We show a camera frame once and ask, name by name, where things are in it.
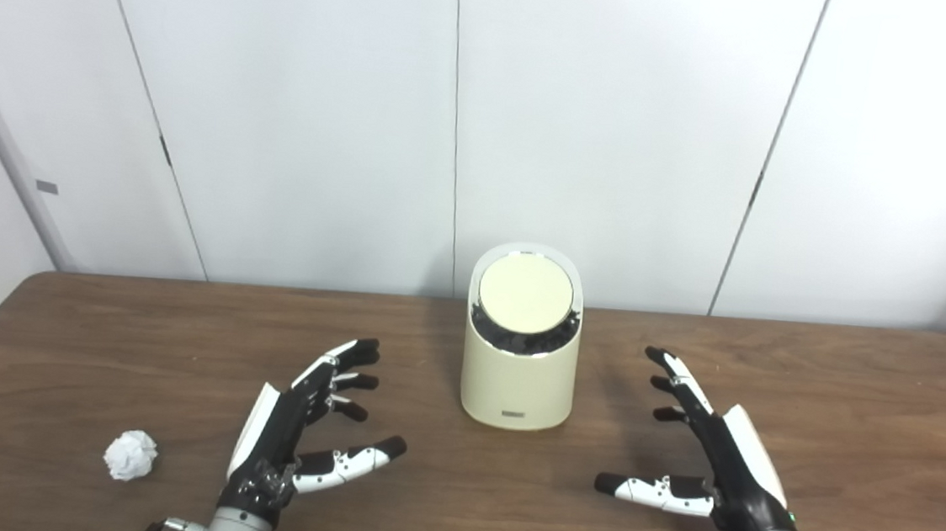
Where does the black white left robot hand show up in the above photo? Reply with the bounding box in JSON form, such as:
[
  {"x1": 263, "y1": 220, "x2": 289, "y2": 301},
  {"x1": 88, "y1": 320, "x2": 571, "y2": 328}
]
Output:
[{"x1": 215, "y1": 327, "x2": 417, "y2": 531}]

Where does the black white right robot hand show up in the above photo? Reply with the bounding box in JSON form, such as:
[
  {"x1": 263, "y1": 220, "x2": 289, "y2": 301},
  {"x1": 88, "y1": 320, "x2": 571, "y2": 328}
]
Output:
[{"x1": 591, "y1": 342, "x2": 811, "y2": 531}]

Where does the white paper ball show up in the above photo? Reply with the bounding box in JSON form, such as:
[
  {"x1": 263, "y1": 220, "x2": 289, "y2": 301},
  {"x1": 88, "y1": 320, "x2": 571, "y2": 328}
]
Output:
[{"x1": 102, "y1": 428, "x2": 160, "y2": 485}]

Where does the round cream bin lid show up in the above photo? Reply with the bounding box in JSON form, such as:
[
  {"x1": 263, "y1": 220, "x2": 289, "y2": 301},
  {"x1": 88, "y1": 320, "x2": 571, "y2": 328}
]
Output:
[{"x1": 476, "y1": 249, "x2": 577, "y2": 337}]

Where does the cream-colored bin body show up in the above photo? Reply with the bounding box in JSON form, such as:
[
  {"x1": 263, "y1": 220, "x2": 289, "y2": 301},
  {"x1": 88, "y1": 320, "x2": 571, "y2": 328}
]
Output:
[{"x1": 457, "y1": 238, "x2": 588, "y2": 435}]

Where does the black bin liner bag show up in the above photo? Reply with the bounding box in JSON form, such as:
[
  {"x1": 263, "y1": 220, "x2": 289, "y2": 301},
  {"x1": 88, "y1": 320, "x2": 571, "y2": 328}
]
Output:
[{"x1": 468, "y1": 295, "x2": 582, "y2": 359}]

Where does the grey wall trim strip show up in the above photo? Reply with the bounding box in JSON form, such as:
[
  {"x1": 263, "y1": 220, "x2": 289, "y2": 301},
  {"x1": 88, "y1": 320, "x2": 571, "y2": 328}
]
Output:
[{"x1": 0, "y1": 18, "x2": 100, "y2": 273}]

